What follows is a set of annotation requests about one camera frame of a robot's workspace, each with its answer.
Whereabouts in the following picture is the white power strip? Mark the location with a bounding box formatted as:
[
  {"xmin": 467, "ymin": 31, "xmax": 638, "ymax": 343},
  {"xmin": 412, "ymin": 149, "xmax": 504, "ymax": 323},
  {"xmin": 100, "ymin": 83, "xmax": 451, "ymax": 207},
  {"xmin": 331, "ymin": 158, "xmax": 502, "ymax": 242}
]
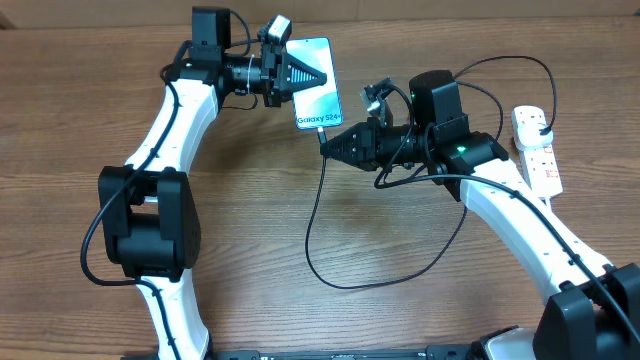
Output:
[{"xmin": 511, "ymin": 105, "xmax": 563, "ymax": 208}]

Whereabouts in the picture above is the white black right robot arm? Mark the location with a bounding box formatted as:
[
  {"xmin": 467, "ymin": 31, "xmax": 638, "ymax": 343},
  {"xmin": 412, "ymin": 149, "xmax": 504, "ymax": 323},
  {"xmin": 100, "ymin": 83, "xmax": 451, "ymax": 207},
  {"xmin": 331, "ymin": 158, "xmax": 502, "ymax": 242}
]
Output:
[{"xmin": 320, "ymin": 70, "xmax": 639, "ymax": 359}]

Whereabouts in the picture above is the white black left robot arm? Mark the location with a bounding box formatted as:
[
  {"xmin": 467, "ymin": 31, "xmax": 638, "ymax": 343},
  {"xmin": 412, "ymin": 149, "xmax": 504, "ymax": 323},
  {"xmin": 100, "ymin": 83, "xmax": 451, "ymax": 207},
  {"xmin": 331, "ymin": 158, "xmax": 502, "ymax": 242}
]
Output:
[{"xmin": 93, "ymin": 7, "xmax": 336, "ymax": 359}]

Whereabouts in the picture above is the white charger plug adapter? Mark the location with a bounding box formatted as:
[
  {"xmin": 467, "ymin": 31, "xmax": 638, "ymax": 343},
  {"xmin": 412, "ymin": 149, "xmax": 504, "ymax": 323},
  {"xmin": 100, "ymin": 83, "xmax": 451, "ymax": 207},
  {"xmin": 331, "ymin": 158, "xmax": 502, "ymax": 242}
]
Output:
[{"xmin": 514, "ymin": 121, "xmax": 554, "ymax": 151}]

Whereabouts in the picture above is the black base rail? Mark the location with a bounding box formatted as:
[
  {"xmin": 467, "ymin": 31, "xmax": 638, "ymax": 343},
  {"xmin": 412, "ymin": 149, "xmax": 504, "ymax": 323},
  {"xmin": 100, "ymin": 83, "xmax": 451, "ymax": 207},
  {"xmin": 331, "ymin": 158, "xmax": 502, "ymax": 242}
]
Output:
[{"xmin": 119, "ymin": 324, "xmax": 531, "ymax": 360}]

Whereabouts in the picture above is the black USB charging cable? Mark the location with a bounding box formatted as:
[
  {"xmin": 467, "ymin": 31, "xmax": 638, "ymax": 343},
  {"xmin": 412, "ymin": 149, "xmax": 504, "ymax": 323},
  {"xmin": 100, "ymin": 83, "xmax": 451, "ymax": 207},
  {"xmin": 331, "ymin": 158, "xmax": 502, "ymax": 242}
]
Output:
[{"xmin": 304, "ymin": 55, "xmax": 559, "ymax": 291}]

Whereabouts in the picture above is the Samsung Galaxy smartphone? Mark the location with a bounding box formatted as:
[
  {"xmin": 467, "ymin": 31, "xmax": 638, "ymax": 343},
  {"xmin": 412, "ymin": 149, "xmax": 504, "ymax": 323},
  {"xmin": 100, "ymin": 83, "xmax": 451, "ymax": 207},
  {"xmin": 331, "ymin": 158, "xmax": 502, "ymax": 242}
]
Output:
[{"xmin": 286, "ymin": 37, "xmax": 343, "ymax": 130}]

